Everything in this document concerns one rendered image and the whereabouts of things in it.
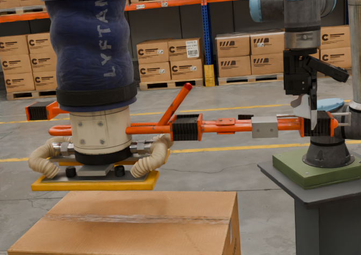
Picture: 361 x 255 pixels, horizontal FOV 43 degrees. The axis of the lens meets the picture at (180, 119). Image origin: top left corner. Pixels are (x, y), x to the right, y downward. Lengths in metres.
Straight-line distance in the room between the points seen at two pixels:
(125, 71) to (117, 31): 0.11
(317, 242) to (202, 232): 1.00
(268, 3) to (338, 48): 7.26
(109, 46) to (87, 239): 0.54
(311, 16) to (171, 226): 0.69
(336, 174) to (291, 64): 0.92
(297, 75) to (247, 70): 7.16
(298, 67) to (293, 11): 0.15
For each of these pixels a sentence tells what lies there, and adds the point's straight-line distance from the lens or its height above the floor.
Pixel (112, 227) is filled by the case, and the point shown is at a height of 0.95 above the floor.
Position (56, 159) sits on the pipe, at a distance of 1.40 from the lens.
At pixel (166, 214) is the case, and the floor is 0.95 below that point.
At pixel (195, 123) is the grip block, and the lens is 1.22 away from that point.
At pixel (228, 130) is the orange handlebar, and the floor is 1.22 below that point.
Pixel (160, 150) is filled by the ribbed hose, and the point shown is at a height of 1.18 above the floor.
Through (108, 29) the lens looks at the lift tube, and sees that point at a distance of 1.20.
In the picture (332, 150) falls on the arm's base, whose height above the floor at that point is 0.88.
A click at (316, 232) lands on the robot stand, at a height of 0.51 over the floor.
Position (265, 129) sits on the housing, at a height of 1.22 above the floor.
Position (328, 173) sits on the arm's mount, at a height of 0.80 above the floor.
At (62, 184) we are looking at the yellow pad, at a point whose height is 1.12.
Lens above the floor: 1.57
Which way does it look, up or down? 15 degrees down
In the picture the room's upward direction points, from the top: 6 degrees counter-clockwise
